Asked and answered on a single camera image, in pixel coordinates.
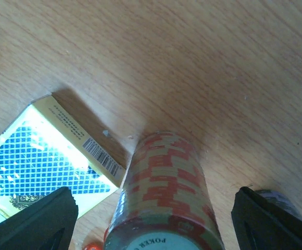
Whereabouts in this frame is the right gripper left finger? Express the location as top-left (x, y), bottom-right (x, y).
top-left (0, 186), bottom-right (78, 249)

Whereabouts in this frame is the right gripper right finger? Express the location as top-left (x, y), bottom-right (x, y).
top-left (231, 186), bottom-right (302, 249)

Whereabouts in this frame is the orange poker chip stack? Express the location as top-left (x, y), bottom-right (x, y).
top-left (104, 132), bottom-right (224, 249)

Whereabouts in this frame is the red die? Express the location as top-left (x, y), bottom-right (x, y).
top-left (84, 242), bottom-right (103, 250)

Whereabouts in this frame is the blue playing card box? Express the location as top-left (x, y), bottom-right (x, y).
top-left (0, 95), bottom-right (125, 223)

